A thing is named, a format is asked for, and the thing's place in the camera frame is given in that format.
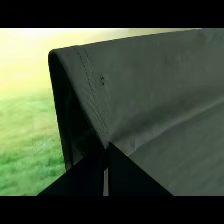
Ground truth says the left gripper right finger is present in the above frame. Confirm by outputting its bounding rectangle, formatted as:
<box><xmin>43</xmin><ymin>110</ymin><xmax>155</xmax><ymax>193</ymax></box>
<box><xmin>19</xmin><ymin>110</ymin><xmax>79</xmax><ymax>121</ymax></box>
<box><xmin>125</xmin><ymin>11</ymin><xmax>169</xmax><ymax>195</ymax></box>
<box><xmin>107</xmin><ymin>142</ymin><xmax>174</xmax><ymax>197</ymax></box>

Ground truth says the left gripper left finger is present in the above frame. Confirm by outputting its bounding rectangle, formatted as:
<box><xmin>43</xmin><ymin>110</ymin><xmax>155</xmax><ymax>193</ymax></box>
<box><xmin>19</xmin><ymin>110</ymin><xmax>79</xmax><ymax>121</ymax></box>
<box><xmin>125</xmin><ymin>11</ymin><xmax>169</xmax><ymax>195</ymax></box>
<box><xmin>37</xmin><ymin>147</ymin><xmax>109</xmax><ymax>197</ymax></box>

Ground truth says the dark grey garment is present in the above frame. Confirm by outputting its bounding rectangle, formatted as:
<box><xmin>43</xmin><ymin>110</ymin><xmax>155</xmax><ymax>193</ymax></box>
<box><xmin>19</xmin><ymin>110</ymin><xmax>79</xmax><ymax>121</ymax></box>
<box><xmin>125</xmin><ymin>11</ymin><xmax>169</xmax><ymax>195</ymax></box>
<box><xmin>47</xmin><ymin>28</ymin><xmax>224</xmax><ymax>197</ymax></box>

